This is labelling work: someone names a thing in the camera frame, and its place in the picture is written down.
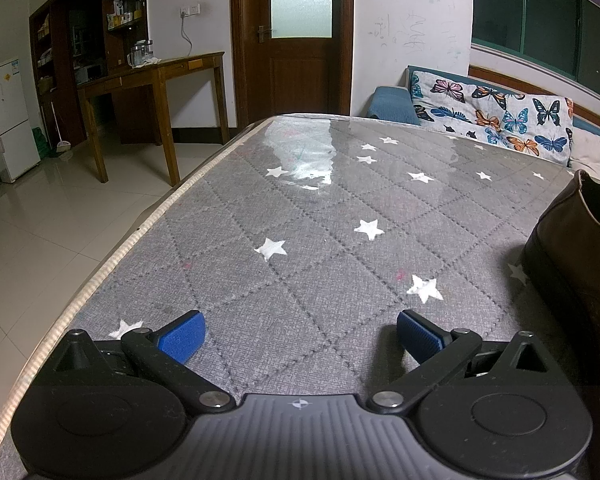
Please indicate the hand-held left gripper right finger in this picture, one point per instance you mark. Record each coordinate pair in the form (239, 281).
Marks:
(420, 335)

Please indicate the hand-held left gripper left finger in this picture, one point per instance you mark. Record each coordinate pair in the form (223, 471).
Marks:
(182, 335)

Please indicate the brown leather shoe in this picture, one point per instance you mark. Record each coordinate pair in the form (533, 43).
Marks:
(575, 270)

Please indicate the grey star print table cover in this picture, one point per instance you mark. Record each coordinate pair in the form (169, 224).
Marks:
(305, 220)

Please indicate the white broom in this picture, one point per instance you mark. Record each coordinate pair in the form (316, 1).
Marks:
(64, 146)

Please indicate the blue sofa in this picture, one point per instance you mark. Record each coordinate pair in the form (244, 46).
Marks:
(387, 105)

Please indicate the butterfly print pillow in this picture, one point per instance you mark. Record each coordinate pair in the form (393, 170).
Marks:
(490, 110)

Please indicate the green basket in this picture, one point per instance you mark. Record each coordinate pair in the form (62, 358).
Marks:
(37, 142)

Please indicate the white cushion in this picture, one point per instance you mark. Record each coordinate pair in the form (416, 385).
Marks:
(597, 155)

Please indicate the wooden side desk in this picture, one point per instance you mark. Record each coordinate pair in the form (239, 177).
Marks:
(150, 72)

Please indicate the white refrigerator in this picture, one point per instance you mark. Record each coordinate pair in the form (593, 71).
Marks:
(12, 120)

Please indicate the small toaster oven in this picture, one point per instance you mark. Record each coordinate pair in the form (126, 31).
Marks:
(90, 74)

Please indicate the wooden door with frosted glass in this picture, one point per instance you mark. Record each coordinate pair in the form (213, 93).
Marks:
(295, 75)

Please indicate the glass jar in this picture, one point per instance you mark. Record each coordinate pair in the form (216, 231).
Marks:
(140, 52)

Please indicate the dark wooden cabinet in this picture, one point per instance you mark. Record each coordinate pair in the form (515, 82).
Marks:
(60, 35)

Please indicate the dark window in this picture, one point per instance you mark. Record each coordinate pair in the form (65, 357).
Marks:
(545, 10)

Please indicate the white wall socket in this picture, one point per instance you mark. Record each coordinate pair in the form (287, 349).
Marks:
(189, 10)

